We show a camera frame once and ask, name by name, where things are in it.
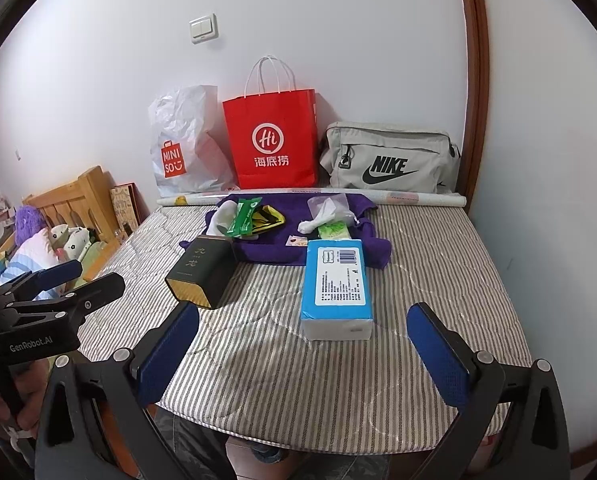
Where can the grey striped mat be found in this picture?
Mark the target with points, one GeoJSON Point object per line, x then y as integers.
{"type": "Point", "coordinates": [428, 270]}

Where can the red paper shopping bag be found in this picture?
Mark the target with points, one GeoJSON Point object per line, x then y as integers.
{"type": "Point", "coordinates": [273, 130]}

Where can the blue striped pillow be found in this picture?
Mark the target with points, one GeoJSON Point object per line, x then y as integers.
{"type": "Point", "coordinates": [33, 255]}

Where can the white wall light switch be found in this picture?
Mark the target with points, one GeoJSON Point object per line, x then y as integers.
{"type": "Point", "coordinates": [203, 28]}

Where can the purple towel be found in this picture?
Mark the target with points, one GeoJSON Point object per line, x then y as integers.
{"type": "Point", "coordinates": [268, 252]}

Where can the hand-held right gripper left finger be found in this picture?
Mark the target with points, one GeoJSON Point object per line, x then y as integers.
{"type": "Point", "coordinates": [171, 355]}

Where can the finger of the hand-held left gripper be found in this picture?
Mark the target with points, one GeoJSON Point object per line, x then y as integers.
{"type": "Point", "coordinates": [61, 271]}
{"type": "Point", "coordinates": [98, 292]}

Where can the green foil packet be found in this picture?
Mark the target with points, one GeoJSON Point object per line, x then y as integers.
{"type": "Point", "coordinates": [246, 215]}

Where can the grey face mask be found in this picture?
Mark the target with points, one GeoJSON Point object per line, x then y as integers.
{"type": "Point", "coordinates": [323, 207]}

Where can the small printed sachet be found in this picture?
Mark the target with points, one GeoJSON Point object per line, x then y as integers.
{"type": "Point", "coordinates": [297, 241]}

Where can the rolled printed paper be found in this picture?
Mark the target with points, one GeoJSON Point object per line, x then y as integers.
{"type": "Point", "coordinates": [418, 199]}

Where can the white plastic shopping bag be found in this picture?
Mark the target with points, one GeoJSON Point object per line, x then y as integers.
{"type": "Point", "coordinates": [183, 135]}

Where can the purple plush toy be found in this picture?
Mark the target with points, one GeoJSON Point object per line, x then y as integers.
{"type": "Point", "coordinates": [28, 220]}

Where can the white cloth glove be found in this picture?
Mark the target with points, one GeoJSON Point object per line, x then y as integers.
{"type": "Point", "coordinates": [224, 220]}

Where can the dark green tin box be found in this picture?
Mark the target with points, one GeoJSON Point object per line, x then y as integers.
{"type": "Point", "coordinates": [198, 270]}

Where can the wooden headboard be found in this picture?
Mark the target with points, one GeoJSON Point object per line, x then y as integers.
{"type": "Point", "coordinates": [78, 195]}

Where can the white cloth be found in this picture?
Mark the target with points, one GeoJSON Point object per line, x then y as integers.
{"type": "Point", "coordinates": [311, 226]}

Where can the yellow mesh pouch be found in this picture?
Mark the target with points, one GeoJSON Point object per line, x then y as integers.
{"type": "Point", "coordinates": [271, 220]}

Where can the grey waist bag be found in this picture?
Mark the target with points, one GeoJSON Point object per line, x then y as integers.
{"type": "Point", "coordinates": [378, 160]}

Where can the white plush toy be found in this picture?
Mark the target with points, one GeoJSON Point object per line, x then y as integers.
{"type": "Point", "coordinates": [73, 242]}

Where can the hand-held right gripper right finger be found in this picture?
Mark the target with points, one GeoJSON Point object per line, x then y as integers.
{"type": "Point", "coordinates": [438, 355]}

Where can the green tissue packet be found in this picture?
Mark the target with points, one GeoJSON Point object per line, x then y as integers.
{"type": "Point", "coordinates": [336, 232]}

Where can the person's left hand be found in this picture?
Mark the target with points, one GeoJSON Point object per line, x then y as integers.
{"type": "Point", "coordinates": [31, 395]}

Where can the wooden door frame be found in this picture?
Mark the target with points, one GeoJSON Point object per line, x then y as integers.
{"type": "Point", "coordinates": [473, 60]}

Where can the blue tissue pack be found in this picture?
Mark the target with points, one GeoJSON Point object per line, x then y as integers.
{"type": "Point", "coordinates": [336, 280]}

